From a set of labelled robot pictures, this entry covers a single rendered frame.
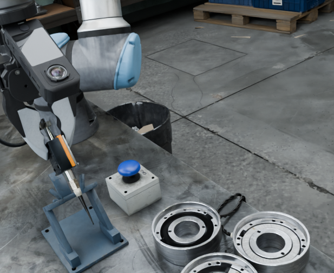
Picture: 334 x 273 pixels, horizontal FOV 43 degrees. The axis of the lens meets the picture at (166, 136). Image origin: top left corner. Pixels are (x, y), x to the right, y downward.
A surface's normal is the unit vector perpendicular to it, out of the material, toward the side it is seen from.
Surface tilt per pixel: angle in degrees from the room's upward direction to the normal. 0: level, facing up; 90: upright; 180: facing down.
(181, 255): 90
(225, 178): 0
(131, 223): 0
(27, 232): 0
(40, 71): 32
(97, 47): 74
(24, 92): 90
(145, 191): 90
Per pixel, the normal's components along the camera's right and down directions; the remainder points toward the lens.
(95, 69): -0.12, 0.36
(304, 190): -0.14, -0.85
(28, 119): 0.58, 0.34
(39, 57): 0.20, -0.55
